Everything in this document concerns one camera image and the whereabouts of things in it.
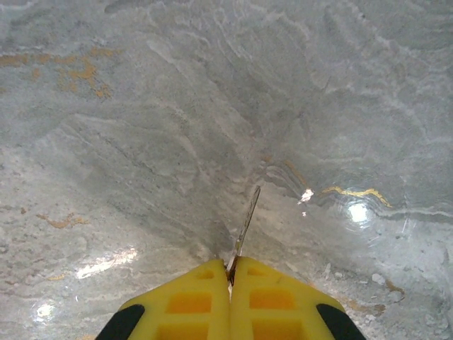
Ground thin metal card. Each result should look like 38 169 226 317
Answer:
226 185 262 283

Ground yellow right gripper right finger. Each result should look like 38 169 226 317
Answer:
229 256 367 340

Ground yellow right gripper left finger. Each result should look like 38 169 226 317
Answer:
94 258 231 340

